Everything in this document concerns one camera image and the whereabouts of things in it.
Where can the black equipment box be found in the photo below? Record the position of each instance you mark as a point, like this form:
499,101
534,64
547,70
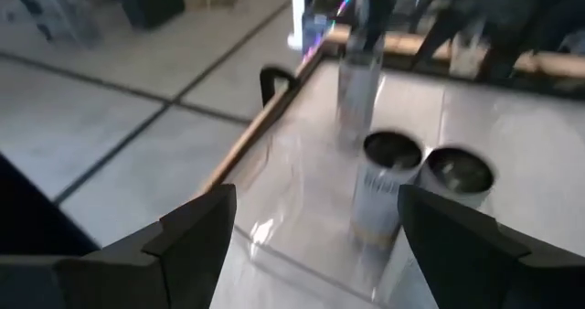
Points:
151,3

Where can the black curved hook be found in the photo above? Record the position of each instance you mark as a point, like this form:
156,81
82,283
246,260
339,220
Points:
263,82

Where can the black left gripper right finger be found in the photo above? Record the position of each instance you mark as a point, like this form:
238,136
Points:
503,281

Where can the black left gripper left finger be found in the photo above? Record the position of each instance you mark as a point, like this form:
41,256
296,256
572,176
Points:
137,277

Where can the white Celsius soda can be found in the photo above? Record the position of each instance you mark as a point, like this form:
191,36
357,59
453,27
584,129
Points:
358,99

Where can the white frame post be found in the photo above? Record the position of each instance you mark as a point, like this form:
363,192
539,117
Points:
297,12

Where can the clear plastic bin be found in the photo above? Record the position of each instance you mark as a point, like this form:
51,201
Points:
283,199

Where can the white Celsius can yellow band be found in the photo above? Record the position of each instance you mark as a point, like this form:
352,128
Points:
457,172
384,199

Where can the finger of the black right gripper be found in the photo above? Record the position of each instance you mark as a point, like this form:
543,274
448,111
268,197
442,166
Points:
384,12
368,12

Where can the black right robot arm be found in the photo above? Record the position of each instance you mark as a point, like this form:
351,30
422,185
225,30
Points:
507,39

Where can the black backdrop panel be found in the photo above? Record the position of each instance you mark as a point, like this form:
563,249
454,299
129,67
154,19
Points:
32,217

